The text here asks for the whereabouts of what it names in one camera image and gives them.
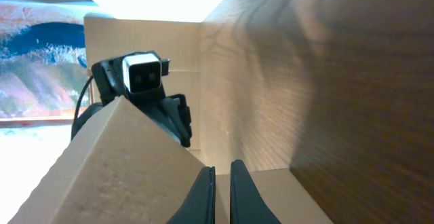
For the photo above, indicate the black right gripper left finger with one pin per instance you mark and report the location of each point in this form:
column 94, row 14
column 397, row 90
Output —
column 199, row 204

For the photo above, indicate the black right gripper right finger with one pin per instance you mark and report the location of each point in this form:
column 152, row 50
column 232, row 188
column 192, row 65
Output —
column 246, row 203

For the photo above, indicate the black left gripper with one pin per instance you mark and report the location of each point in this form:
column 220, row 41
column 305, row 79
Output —
column 172, row 114

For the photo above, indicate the cardboard box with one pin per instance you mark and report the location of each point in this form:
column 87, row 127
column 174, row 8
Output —
column 123, row 168

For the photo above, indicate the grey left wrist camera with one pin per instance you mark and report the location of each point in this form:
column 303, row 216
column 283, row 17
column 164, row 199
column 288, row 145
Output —
column 142, row 72

